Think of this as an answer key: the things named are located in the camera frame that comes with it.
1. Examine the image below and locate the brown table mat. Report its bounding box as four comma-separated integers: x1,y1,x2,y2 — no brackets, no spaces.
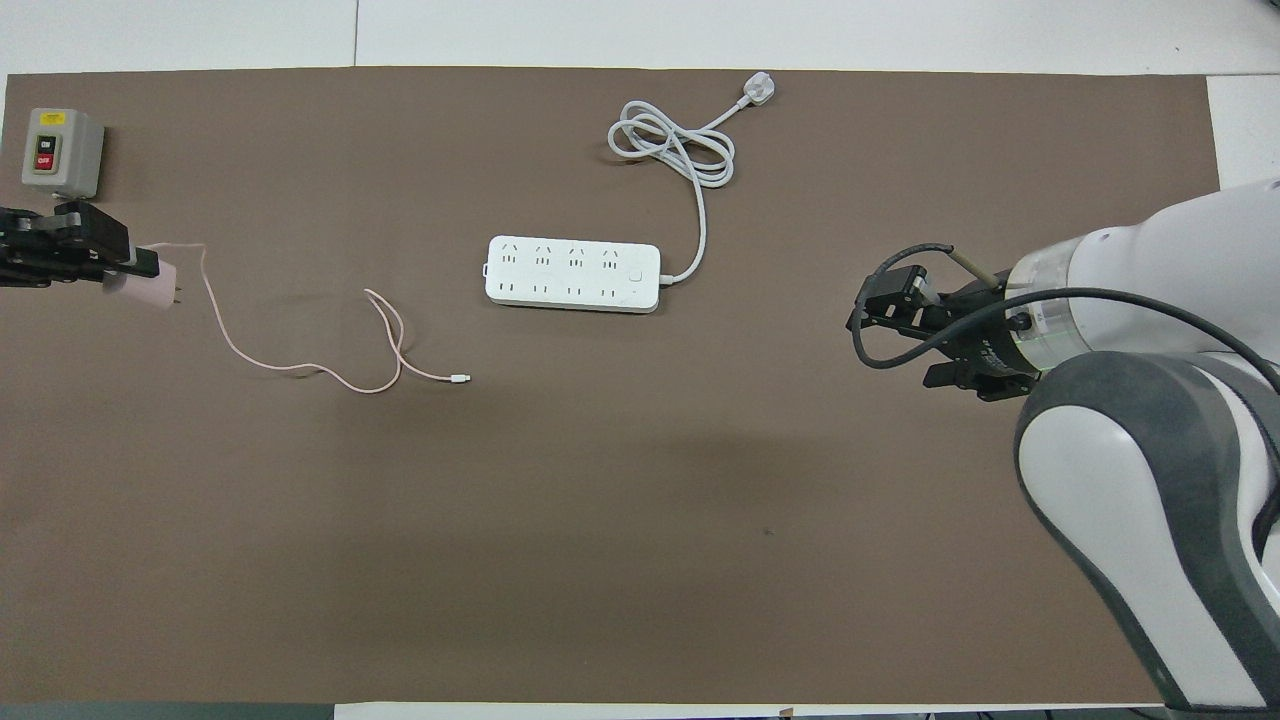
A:
0,67,1223,706

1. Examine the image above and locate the grey on-off switch box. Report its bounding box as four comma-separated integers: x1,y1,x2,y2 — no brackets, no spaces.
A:
22,107,106,201

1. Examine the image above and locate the pink charger adapter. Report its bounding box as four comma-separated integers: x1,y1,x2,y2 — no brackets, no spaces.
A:
105,262,184,311

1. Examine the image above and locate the pink charging cable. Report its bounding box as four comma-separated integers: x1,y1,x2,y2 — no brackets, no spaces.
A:
140,242,471,394

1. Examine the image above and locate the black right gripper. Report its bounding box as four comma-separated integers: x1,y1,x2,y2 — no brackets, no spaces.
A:
848,265,1041,403

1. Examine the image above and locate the white power strip cord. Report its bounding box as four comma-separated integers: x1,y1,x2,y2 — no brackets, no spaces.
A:
608,100,746,286

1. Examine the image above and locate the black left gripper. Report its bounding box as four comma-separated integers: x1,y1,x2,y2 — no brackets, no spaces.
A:
0,200,161,289

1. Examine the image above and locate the white power strip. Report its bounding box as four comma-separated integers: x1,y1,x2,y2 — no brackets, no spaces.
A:
484,235,663,314

